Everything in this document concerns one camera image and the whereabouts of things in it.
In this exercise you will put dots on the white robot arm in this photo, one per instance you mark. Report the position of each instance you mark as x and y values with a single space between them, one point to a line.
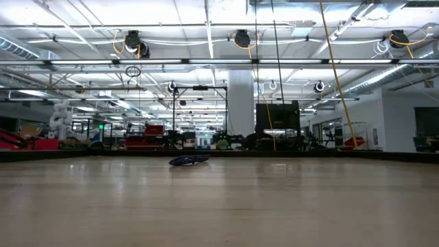
61 118

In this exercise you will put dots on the black robot with green light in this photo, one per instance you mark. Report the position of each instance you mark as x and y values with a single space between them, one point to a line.
223 141

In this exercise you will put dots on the blue and white box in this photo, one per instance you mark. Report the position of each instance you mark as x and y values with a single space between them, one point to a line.
205 142

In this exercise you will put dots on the white building pillar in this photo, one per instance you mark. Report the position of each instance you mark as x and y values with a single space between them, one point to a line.
240 99

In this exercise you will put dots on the black monitor screen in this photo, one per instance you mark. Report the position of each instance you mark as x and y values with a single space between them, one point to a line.
278 116

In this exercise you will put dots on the small black ceiling reel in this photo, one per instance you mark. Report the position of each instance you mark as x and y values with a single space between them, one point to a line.
319 86
171 86

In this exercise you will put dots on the long ceiling light bar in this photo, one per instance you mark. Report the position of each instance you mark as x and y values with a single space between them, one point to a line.
219 61

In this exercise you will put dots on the red tool chest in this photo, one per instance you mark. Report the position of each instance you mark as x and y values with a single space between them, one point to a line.
151 135

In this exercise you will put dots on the red triangular sign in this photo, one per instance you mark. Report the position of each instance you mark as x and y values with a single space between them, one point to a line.
355 141

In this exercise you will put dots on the grey horizontal pipe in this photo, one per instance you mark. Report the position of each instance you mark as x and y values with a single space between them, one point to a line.
85 88

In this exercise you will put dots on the red storage bin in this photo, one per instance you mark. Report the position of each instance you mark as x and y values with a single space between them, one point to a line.
46 144

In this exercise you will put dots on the brown cardboard box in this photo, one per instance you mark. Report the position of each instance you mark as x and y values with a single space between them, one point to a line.
30 131

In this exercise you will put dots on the black metal frame rig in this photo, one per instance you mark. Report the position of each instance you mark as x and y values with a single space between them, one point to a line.
200 88

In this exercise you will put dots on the black table edge rail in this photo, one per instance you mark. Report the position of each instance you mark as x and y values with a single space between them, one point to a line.
85 154

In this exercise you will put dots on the dark wall window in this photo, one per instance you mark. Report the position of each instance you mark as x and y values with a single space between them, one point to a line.
427 123

